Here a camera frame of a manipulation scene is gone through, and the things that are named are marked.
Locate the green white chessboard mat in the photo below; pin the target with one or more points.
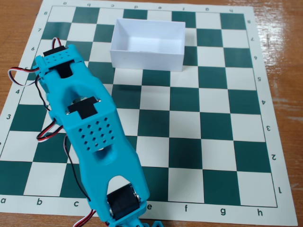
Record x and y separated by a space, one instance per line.
213 118

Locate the white open box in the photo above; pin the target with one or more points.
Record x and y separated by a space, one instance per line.
146 59

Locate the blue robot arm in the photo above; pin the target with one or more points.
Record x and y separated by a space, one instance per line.
99 132

